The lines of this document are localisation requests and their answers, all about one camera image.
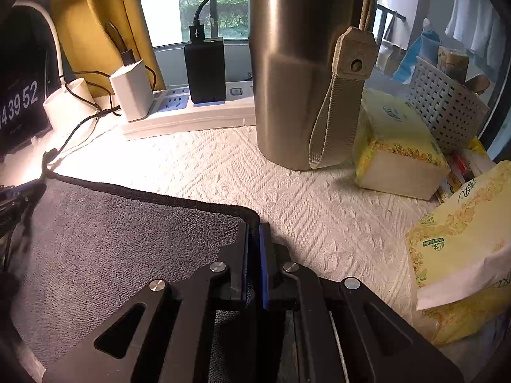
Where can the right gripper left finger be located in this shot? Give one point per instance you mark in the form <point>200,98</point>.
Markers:
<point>164,332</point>

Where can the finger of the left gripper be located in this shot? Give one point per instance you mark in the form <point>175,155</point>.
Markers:
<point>16,199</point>

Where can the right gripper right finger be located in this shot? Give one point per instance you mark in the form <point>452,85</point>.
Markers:
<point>344,332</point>

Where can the purple and grey towel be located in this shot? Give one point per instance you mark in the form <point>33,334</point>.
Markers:
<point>85,249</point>

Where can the white textured tablecloth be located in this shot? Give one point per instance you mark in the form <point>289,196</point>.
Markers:
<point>327,222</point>

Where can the white desk lamp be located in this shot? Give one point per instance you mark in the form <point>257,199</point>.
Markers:
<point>72,102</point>

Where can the black tablet clock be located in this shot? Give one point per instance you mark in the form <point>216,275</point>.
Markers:
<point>23,81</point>

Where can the white charger plug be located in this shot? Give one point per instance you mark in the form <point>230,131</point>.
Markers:
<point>133,90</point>

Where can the yellow tissue box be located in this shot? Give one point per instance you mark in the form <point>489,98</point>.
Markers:
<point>394,151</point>

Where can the yellow tissue pack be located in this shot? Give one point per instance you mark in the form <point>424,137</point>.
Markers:
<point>460,256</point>

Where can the white power strip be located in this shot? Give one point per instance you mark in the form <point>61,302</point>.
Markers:
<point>173,111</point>

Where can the yellow curtain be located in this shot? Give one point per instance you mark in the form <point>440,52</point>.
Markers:
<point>80,25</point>

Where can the black power adapter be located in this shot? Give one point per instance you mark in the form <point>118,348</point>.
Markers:
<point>205,68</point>

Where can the white plastic basket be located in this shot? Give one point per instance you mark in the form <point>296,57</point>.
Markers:
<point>453,114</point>

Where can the stainless steel tumbler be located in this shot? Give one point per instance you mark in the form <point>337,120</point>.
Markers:
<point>310,60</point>

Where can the white hanging shirt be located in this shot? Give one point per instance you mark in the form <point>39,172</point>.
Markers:
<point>478,27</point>

